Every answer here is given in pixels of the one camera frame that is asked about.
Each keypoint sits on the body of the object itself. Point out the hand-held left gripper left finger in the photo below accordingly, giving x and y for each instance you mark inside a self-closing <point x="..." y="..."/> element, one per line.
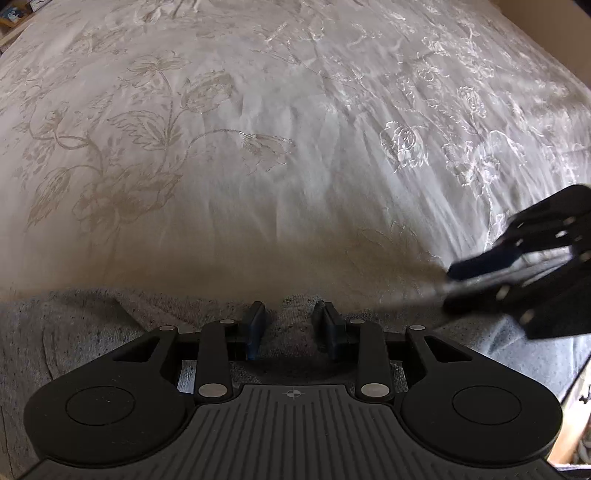
<point x="253" y="325"/>

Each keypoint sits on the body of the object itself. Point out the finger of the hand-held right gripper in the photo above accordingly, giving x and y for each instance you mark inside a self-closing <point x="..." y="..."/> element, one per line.
<point x="545" y="300"/>
<point x="485" y="263"/>

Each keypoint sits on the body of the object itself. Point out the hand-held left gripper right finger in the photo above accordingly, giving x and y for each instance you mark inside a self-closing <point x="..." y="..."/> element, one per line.
<point x="327" y="325"/>

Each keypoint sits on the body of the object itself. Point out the grey-blue speckled pants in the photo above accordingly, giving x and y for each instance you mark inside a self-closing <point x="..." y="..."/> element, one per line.
<point x="69" y="332"/>

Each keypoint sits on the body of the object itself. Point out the white floral bedspread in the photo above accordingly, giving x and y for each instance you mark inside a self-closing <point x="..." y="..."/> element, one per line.
<point x="277" y="138"/>

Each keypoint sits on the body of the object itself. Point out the cream wooden nightstand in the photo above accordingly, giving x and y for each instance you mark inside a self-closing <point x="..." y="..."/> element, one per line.
<point x="11" y="34"/>

